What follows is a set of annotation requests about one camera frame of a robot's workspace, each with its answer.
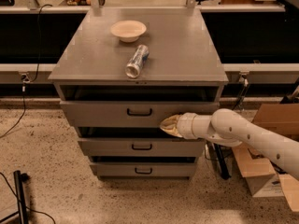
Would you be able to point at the black stand pole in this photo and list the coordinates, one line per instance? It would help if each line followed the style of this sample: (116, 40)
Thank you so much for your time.
(18, 209)

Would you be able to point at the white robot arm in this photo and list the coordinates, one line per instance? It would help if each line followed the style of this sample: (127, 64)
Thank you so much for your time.
(227, 128)

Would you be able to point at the brown cardboard box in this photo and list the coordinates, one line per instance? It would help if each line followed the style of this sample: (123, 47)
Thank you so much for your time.
(264, 178)

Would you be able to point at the grey middle drawer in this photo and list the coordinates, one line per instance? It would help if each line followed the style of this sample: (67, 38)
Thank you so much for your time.
(136, 142)

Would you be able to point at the grey drawer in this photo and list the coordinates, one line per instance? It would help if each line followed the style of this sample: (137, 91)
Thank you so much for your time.
(106, 106)
(136, 142)
(145, 167)

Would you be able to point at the grey bottom drawer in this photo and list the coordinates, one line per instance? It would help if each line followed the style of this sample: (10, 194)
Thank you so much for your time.
(145, 167)

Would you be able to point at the black top drawer handle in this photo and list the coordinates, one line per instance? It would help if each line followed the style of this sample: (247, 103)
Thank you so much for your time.
(138, 113)

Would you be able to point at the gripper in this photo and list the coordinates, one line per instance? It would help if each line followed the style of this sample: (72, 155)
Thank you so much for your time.
(186, 125)

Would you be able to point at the grey drawer cabinet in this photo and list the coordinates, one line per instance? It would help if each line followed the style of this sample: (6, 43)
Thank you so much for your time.
(181, 52)

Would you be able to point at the white paper bowl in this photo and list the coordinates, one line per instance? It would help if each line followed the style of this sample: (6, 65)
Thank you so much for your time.
(128, 31)

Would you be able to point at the grey top drawer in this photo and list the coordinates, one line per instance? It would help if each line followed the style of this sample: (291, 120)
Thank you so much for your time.
(106, 106)

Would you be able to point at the silver blue drink can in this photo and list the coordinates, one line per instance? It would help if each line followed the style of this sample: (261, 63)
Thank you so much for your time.
(135, 65)

